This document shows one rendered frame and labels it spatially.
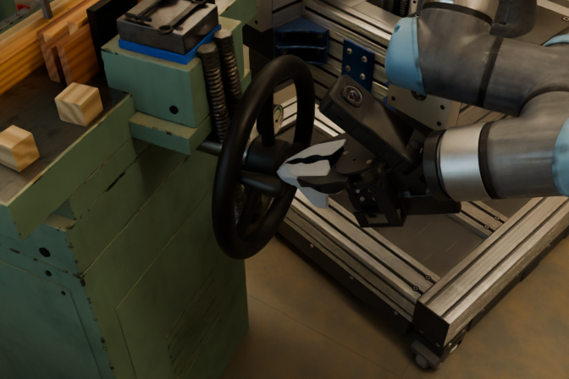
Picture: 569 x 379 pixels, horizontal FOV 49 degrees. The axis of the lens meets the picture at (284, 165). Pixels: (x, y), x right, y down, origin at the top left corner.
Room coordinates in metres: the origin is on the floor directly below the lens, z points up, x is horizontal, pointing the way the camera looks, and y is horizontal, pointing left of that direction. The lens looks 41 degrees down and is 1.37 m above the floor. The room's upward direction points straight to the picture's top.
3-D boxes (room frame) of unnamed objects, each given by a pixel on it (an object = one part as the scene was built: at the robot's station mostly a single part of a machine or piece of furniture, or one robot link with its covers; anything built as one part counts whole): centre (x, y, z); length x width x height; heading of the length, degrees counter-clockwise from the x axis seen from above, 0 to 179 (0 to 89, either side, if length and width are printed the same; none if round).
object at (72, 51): (0.80, 0.23, 0.93); 0.25 x 0.01 x 0.07; 156
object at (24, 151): (0.55, 0.31, 0.92); 0.03 x 0.03 x 0.04; 60
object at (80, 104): (0.63, 0.26, 0.92); 0.04 x 0.04 x 0.03; 69
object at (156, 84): (0.73, 0.15, 0.91); 0.15 x 0.14 x 0.09; 156
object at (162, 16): (0.74, 0.14, 0.99); 0.13 x 0.11 x 0.06; 156
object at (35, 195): (0.77, 0.22, 0.87); 0.61 x 0.30 x 0.06; 156
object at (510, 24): (1.04, -0.38, 0.87); 0.15 x 0.15 x 0.10
